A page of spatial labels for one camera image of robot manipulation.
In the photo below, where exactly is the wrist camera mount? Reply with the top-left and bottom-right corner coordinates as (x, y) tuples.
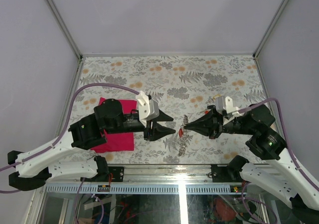
(136, 91), (160, 127)
(215, 96), (243, 125)

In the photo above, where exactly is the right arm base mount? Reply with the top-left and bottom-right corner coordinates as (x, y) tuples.
(207, 155), (249, 183)

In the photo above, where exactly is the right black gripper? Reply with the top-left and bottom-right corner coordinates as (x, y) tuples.
(183, 105), (255, 138)

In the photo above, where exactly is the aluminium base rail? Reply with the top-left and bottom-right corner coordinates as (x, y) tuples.
(44, 165), (242, 195)

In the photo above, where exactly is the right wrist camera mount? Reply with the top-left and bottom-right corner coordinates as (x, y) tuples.
(215, 96), (243, 125)

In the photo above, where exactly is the red cloth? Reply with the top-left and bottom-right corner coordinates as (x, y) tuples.
(91, 100), (137, 153)

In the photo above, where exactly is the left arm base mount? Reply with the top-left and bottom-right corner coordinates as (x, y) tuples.
(92, 156), (125, 183)

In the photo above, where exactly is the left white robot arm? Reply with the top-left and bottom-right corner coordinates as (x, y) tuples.
(7, 99), (175, 191)

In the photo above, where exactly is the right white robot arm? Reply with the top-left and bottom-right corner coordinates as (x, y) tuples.
(184, 105), (319, 224)

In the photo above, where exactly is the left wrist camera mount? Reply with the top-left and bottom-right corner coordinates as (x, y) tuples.
(136, 91), (160, 127)

